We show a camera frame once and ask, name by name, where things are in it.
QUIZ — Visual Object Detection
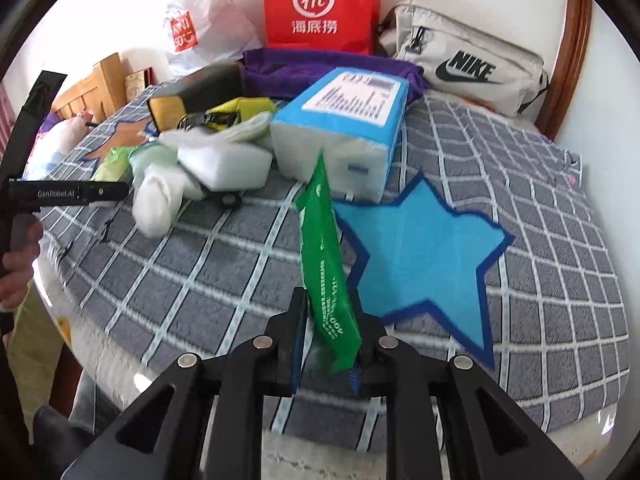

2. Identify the white glove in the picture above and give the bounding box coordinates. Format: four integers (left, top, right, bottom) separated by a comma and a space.
129, 142, 205, 240

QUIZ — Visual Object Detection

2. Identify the brown wooden headboard trim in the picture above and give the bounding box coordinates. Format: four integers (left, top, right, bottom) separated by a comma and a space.
535, 0, 592, 141

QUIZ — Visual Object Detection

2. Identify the green plastic packet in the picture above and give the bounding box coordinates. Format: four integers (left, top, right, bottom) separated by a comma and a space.
296, 155, 362, 373

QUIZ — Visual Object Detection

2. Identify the fruit print tissue pack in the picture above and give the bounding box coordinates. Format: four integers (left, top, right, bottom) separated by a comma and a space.
177, 141, 272, 192

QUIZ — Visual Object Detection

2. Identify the red Haidilao paper bag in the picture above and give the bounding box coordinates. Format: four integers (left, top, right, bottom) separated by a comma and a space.
264, 0, 381, 54

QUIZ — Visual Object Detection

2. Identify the light green wipes pack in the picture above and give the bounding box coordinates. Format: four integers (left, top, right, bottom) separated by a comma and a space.
91, 146, 136, 182

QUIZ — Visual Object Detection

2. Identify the wooden chair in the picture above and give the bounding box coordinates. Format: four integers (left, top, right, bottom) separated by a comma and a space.
51, 53, 127, 124

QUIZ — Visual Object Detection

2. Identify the grey Nike bag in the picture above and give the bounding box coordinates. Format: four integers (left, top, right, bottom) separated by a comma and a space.
378, 1, 549, 116

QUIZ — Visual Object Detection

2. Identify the black gold tin box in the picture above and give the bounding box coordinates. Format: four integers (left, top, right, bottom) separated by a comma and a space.
148, 61, 244, 132

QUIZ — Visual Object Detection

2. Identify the black watch strap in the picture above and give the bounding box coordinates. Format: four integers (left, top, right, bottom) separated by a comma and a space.
0, 70, 68, 281

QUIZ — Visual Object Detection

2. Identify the purple towel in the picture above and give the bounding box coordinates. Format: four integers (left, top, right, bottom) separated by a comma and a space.
242, 48, 430, 103

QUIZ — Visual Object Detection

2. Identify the blue star marker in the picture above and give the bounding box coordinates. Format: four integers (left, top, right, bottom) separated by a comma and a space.
333, 174, 514, 367

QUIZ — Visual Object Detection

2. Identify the yellow pouch with black straps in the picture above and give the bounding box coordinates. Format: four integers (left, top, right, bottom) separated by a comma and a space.
177, 96, 277, 131

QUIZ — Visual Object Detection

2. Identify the clear bubble wrap sheet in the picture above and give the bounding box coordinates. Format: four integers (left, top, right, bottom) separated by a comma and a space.
157, 112, 273, 150

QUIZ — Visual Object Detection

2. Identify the left hand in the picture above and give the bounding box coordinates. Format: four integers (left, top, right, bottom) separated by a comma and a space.
1, 214, 43, 312

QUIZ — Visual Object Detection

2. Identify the blue tissue pack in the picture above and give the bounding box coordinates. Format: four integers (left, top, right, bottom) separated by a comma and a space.
270, 67, 409, 203

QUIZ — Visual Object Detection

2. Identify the grey checked tablecloth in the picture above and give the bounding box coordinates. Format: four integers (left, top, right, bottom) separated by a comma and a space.
36, 94, 630, 462

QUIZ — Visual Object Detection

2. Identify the white Miniso plastic bag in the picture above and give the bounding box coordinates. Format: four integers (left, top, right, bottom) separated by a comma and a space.
163, 0, 262, 76

